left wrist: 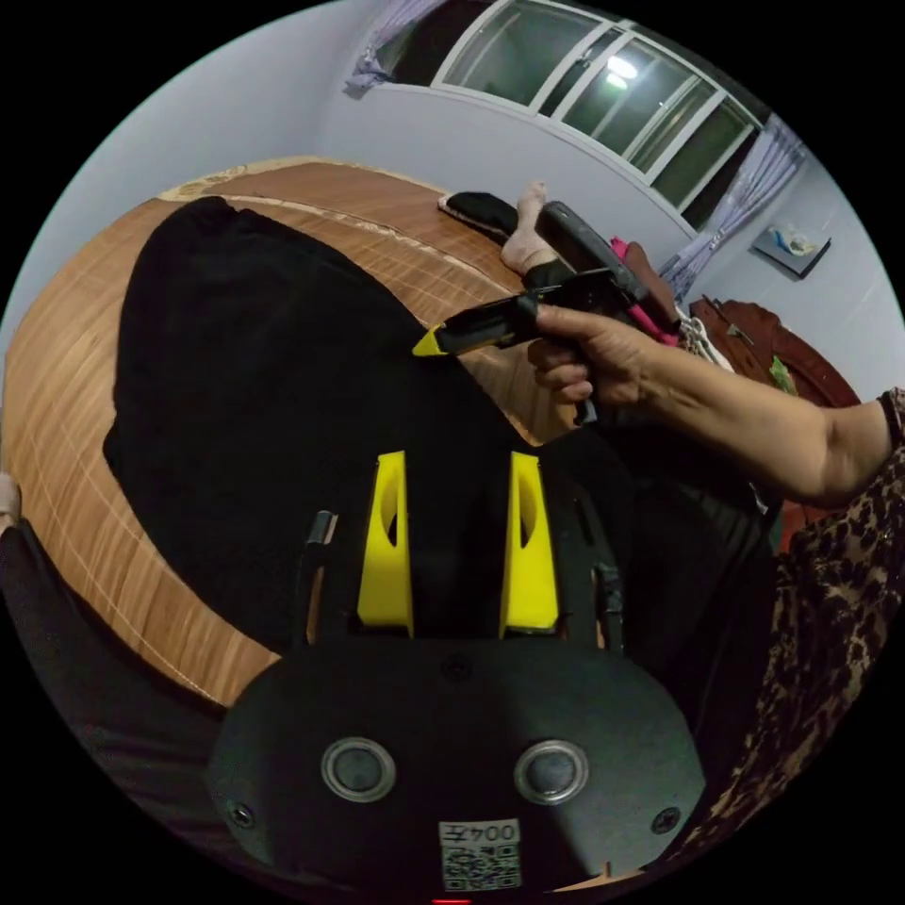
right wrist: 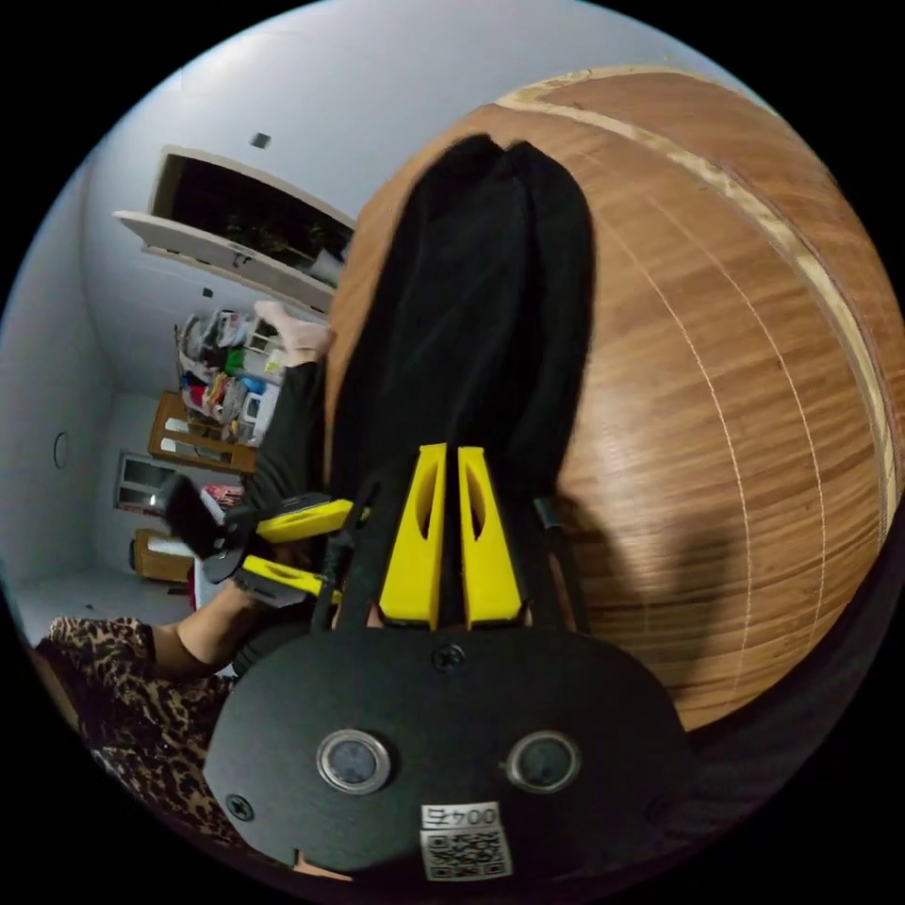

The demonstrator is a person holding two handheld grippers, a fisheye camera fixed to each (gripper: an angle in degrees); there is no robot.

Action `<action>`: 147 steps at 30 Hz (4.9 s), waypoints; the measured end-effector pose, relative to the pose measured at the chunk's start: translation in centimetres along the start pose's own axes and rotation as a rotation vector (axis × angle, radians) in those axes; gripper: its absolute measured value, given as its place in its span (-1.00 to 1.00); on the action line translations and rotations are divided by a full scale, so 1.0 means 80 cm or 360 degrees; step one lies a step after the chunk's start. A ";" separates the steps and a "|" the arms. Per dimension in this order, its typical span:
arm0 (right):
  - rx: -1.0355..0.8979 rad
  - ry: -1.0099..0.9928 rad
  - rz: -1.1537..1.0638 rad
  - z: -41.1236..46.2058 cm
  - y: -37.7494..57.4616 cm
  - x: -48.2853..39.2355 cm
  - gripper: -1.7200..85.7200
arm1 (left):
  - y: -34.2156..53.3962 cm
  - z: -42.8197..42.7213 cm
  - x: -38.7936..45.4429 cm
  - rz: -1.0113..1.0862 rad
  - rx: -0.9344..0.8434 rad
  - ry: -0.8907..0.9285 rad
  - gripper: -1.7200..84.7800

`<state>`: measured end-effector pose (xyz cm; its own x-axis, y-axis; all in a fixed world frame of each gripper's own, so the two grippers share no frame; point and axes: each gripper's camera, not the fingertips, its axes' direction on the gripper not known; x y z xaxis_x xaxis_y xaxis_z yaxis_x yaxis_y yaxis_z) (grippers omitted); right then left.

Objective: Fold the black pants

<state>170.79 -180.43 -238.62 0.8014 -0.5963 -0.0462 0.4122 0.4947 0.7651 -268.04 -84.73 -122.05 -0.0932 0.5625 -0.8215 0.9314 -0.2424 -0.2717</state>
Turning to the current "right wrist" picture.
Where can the black pants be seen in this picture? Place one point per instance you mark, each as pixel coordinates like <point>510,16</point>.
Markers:
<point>467,297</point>

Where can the person's body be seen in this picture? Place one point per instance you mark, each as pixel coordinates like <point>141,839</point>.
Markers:
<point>127,714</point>

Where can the person's left forearm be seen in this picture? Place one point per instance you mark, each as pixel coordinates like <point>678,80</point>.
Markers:
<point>191,640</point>

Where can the window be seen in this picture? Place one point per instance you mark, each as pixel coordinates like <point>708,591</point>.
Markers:
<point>240,212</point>

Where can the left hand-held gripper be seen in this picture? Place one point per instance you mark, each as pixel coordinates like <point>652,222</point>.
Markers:
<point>230,548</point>

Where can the person's left hand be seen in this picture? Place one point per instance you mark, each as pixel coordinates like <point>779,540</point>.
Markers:
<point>230,601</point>

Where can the wooden cupboard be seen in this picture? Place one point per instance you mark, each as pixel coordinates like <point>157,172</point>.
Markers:
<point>180,431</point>

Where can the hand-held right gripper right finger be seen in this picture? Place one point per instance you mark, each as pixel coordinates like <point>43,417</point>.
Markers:
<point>491,566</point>

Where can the person's right hand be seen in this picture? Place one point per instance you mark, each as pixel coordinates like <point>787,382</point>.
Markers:
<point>318,868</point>

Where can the cluttered white shelf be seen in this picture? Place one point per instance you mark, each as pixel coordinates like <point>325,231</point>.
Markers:
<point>219,382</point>

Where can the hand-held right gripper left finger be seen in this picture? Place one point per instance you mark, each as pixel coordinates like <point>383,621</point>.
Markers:
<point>417,558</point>

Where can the low wooden cabinet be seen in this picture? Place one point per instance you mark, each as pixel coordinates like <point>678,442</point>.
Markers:
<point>159,555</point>

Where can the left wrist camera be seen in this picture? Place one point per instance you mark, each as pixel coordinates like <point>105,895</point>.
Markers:
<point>189,519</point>

